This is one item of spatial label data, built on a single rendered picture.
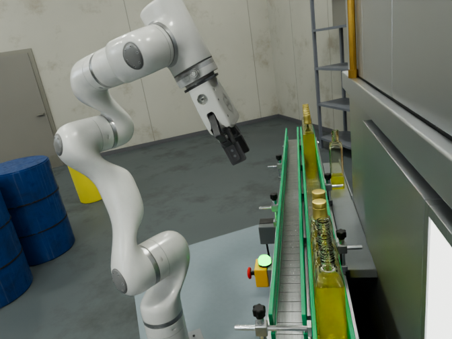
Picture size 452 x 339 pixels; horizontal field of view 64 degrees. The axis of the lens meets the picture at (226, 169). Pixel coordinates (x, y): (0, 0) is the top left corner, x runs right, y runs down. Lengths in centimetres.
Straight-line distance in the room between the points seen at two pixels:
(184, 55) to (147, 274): 58
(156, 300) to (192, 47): 71
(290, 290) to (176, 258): 33
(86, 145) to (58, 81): 651
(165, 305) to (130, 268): 17
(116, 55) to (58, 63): 680
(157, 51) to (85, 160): 44
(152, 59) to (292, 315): 70
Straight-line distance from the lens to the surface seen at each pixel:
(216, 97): 68
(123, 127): 106
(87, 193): 516
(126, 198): 102
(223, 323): 146
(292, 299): 105
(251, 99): 807
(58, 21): 752
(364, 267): 117
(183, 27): 70
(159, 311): 110
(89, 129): 102
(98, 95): 100
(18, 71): 753
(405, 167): 65
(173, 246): 106
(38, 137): 762
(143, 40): 65
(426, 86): 60
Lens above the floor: 172
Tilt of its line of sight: 19 degrees down
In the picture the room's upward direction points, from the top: 9 degrees counter-clockwise
